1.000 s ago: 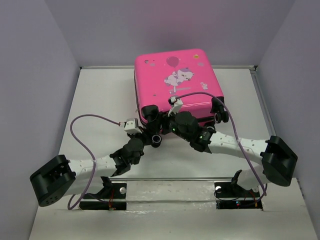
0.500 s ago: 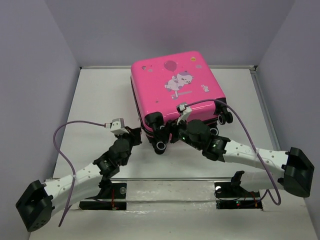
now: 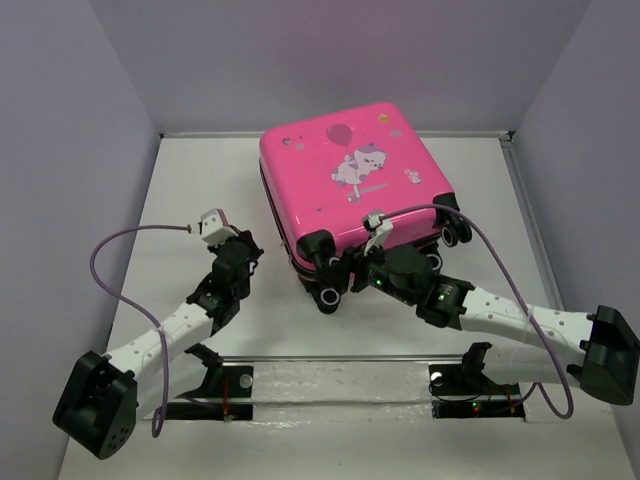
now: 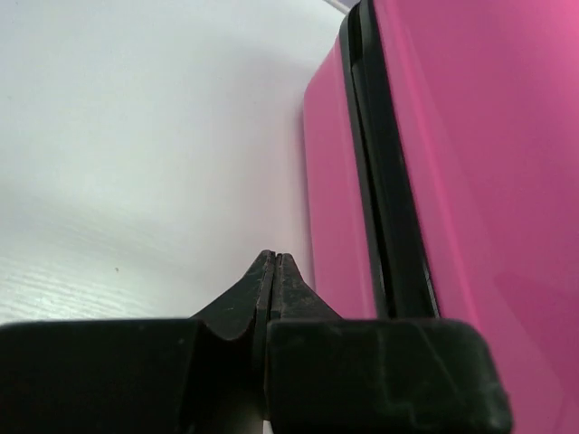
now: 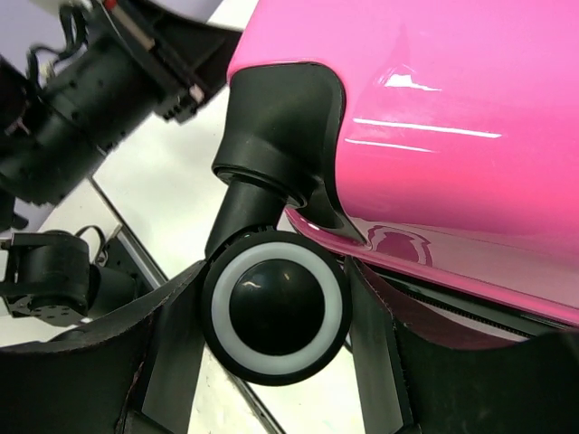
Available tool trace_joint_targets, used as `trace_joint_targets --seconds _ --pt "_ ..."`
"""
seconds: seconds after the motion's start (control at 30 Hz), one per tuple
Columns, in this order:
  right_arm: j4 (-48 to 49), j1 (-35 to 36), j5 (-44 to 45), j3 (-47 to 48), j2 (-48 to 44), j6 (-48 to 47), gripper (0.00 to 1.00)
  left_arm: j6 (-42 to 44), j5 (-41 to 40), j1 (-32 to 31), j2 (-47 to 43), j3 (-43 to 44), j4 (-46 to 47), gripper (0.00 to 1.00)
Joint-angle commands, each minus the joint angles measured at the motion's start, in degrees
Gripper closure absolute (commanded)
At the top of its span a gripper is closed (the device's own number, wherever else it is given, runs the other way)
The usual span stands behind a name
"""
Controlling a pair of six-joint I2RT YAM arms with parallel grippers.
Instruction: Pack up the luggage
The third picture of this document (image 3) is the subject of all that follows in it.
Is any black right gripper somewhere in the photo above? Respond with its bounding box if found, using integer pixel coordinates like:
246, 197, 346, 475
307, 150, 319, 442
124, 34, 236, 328
319, 234, 418, 307

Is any pink hard-shell suitcase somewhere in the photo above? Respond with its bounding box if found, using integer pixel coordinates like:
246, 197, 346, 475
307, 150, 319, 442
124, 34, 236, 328
259, 102, 472, 314

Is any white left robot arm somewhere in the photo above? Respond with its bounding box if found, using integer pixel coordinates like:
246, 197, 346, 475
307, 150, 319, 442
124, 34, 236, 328
52, 226, 264, 460

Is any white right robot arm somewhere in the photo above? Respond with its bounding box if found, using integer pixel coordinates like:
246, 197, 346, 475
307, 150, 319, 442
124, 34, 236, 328
312, 245, 639, 406

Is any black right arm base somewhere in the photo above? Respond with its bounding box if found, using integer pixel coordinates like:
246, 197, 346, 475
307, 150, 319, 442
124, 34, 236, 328
428, 342, 526, 420

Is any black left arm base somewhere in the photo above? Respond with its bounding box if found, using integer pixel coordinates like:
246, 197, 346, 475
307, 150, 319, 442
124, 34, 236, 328
166, 364, 254, 422

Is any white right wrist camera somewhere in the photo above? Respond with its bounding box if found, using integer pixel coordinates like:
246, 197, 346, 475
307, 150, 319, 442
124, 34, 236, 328
363, 210, 393, 256

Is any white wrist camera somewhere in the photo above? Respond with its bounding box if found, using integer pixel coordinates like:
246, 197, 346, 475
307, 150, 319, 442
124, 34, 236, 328
363, 210, 393, 256
189, 208, 238, 247

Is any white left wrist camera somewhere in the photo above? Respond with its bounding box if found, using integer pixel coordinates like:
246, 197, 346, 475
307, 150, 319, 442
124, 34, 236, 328
189, 208, 238, 247

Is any silver table rail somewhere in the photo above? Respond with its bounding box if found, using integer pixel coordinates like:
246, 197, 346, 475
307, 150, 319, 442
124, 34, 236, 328
223, 354, 462, 363

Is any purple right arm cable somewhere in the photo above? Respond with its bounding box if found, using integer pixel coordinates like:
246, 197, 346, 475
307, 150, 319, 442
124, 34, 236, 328
382, 202, 575, 420

